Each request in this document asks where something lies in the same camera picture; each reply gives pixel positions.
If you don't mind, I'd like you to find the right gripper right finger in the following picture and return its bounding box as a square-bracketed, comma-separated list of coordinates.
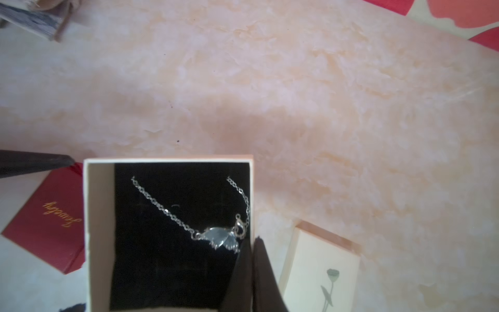
[253, 237, 288, 312]

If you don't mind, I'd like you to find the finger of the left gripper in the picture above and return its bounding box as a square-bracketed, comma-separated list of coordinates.
[1, 149, 75, 178]

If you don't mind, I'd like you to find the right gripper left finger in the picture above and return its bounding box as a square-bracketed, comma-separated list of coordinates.
[219, 239, 253, 312]

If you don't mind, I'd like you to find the cream lift-off box lid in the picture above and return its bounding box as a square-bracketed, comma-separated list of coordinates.
[279, 221, 361, 312]

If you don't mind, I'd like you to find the silver pendant necklace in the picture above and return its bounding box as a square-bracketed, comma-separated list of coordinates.
[130, 175, 251, 254]

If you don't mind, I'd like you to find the red jewelry box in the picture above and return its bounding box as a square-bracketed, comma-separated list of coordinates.
[2, 162, 85, 274]

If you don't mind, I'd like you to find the folded beige patterned cloth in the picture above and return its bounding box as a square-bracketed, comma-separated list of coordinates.
[1, 0, 82, 41]

